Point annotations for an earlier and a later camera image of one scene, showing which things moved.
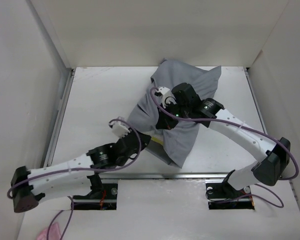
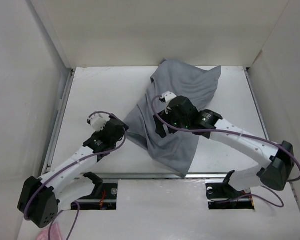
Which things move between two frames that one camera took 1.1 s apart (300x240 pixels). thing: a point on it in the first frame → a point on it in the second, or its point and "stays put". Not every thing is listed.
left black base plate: (104, 198) stays put
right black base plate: (221, 196) stays put
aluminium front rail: (164, 176) stays put
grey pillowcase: (174, 145) stays put
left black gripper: (145, 138) → (124, 129)
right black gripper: (164, 123) → (162, 118)
